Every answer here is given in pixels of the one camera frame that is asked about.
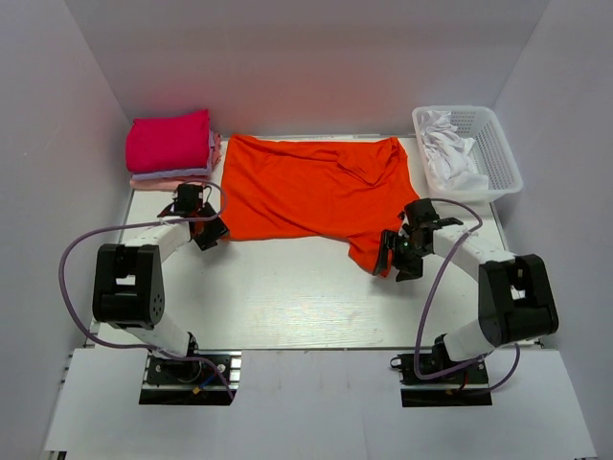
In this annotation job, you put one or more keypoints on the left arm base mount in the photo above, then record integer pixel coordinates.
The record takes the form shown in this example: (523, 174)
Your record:
(179, 383)

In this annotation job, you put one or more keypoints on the orange t-shirt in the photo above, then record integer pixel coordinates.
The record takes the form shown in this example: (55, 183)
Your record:
(346, 191)

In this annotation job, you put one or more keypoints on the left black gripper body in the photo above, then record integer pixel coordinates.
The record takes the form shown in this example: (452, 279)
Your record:
(206, 217)

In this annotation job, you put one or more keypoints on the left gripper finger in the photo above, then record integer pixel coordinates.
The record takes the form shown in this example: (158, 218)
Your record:
(207, 214)
(206, 234)

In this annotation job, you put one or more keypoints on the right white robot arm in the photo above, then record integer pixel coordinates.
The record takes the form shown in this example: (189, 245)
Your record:
(515, 301)

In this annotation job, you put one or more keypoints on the crumpled white t-shirt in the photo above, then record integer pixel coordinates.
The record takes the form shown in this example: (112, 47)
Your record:
(447, 154)

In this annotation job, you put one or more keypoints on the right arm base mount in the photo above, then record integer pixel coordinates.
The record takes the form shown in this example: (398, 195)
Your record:
(467, 388)

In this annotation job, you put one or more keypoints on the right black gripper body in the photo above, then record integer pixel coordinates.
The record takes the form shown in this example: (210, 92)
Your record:
(407, 246)

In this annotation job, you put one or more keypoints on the white plastic basket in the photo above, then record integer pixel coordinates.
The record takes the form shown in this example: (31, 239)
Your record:
(491, 153)

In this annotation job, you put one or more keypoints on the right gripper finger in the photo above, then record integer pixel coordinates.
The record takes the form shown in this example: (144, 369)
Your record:
(385, 250)
(410, 270)

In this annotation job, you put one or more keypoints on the folded magenta t-shirt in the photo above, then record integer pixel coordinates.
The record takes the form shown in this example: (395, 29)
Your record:
(165, 144)

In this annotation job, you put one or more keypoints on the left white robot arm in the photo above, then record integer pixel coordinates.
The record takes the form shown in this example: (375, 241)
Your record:
(129, 292)

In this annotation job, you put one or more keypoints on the folded pink t-shirt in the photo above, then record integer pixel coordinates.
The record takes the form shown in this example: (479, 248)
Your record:
(167, 184)

